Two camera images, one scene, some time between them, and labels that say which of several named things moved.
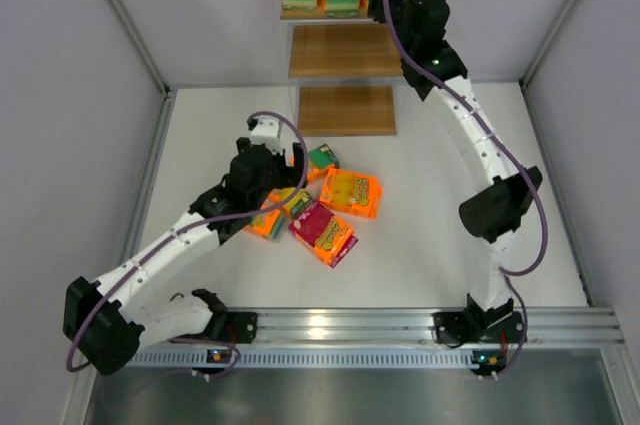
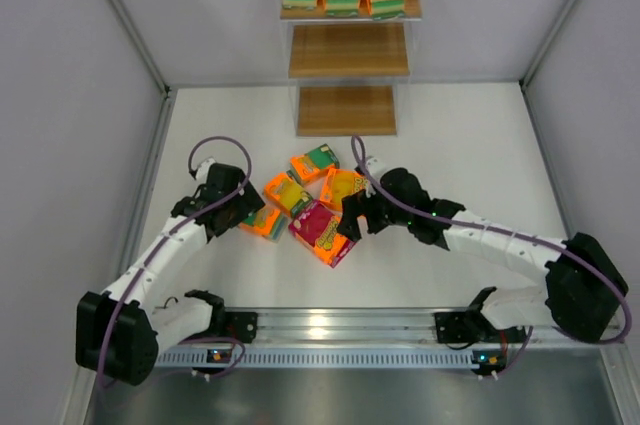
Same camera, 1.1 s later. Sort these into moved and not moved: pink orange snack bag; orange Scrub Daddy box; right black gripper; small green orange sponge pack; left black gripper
Moved: right black gripper; left black gripper
Not moved: orange Scrub Daddy box; small green orange sponge pack; pink orange snack bag
